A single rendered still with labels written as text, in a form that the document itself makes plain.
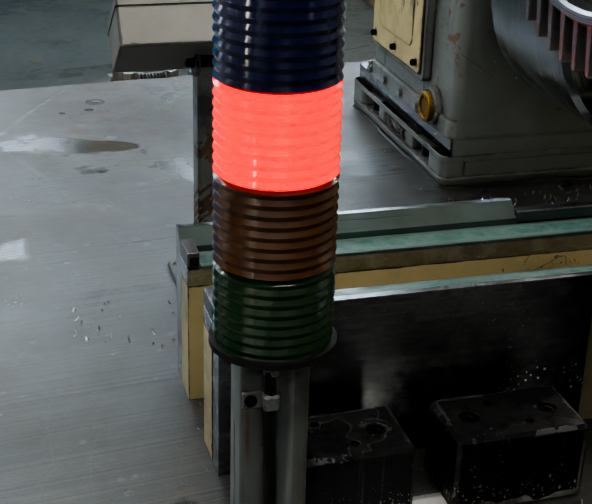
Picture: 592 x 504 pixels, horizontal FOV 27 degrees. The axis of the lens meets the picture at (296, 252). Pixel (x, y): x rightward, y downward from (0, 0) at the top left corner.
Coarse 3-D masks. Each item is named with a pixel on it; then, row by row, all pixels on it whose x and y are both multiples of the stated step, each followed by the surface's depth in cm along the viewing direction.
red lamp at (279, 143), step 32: (224, 96) 56; (256, 96) 55; (288, 96) 55; (320, 96) 55; (224, 128) 56; (256, 128) 55; (288, 128) 55; (320, 128) 56; (224, 160) 57; (256, 160) 56; (288, 160) 56; (320, 160) 56
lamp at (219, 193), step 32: (224, 192) 57; (256, 192) 56; (288, 192) 56; (320, 192) 57; (224, 224) 58; (256, 224) 57; (288, 224) 57; (320, 224) 58; (224, 256) 59; (256, 256) 58; (288, 256) 58; (320, 256) 59
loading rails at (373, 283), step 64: (192, 256) 96; (384, 256) 101; (448, 256) 103; (512, 256) 104; (576, 256) 106; (192, 320) 99; (384, 320) 90; (448, 320) 92; (512, 320) 93; (576, 320) 95; (192, 384) 101; (320, 384) 91; (384, 384) 92; (448, 384) 94; (512, 384) 96; (576, 384) 97
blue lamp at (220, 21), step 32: (224, 0) 54; (256, 0) 53; (288, 0) 53; (320, 0) 53; (224, 32) 54; (256, 32) 53; (288, 32) 53; (320, 32) 54; (224, 64) 55; (256, 64) 54; (288, 64) 54; (320, 64) 54
